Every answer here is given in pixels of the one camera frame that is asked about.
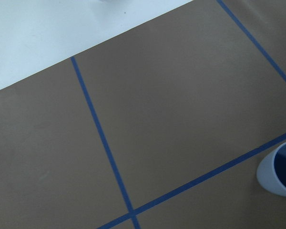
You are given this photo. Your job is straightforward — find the light blue cup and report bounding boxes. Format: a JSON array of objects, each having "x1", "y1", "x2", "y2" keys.
[{"x1": 256, "y1": 142, "x2": 286, "y2": 197}]

